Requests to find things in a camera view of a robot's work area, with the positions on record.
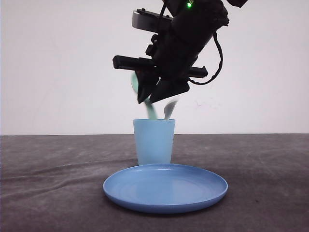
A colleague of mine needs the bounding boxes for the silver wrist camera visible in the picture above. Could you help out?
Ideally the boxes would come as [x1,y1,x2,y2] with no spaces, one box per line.
[132,8,173,33]

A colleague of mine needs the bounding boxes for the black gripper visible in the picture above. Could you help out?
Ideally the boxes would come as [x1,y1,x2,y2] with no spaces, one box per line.
[112,33,208,104]

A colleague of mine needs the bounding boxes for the white plastic fork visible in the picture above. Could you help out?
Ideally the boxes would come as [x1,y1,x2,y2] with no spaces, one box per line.
[164,98,179,120]

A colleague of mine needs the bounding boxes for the mint green plastic spoon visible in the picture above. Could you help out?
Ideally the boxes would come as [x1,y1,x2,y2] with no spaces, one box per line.
[131,72,157,120]

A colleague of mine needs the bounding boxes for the light blue plastic cup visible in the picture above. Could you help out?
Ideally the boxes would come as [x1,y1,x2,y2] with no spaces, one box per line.
[133,119,175,165]

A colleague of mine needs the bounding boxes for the blue plastic plate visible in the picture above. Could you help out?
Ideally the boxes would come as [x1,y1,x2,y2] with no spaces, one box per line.
[102,164,228,214]

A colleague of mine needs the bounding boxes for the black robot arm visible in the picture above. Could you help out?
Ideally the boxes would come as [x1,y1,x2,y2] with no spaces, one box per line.
[112,0,229,103]

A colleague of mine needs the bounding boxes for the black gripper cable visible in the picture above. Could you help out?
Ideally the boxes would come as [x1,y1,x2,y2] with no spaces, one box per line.
[188,31,224,85]

